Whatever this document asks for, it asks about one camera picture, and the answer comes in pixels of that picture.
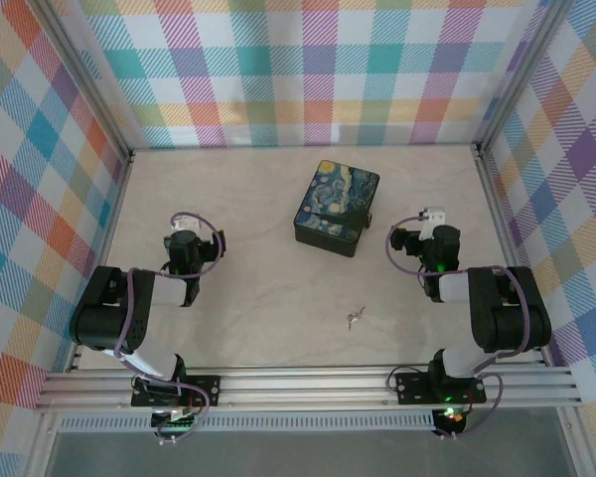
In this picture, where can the starry night print tin box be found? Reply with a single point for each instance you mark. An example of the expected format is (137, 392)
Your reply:
(335, 204)

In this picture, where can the silver key bunch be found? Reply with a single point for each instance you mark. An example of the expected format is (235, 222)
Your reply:
(353, 318)

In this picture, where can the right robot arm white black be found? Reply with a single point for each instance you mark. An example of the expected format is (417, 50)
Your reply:
(506, 318)

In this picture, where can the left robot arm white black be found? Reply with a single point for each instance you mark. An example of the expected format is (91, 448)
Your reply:
(104, 323)

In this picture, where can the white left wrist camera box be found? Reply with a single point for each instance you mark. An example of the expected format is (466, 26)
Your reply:
(188, 224)

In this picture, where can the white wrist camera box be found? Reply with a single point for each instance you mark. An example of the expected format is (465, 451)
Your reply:
(432, 218)
(188, 224)

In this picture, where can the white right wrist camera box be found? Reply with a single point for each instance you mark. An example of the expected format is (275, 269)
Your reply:
(432, 218)

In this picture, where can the aluminium table side rail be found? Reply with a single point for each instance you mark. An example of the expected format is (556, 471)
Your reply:
(110, 233)
(501, 223)

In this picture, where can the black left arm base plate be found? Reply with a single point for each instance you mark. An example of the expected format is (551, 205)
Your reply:
(203, 390)

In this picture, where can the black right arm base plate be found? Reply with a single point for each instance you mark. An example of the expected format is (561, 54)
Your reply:
(414, 387)

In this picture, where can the aluminium mounting rail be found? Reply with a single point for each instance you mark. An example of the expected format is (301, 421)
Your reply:
(303, 387)

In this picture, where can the aluminium frame post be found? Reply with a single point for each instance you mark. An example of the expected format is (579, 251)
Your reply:
(524, 74)
(87, 82)

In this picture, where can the aluminium frame leg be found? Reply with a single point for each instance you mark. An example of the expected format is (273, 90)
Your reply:
(42, 447)
(576, 442)

